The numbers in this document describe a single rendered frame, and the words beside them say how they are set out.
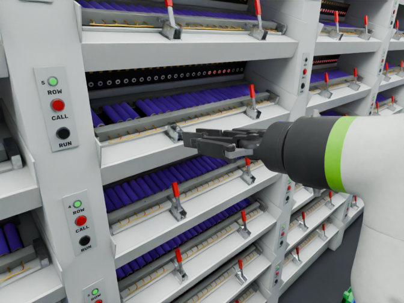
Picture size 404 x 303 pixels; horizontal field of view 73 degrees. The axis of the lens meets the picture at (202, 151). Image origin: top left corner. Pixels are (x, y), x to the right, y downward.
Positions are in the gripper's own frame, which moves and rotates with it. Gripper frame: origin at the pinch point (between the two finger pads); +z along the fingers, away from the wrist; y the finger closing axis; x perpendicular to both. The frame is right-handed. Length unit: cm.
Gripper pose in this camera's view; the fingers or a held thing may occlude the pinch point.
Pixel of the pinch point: (202, 138)
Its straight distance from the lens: 53.0
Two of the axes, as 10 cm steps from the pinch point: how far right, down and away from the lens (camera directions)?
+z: -6.6, -1.1, 7.5
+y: 7.5, -2.5, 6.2
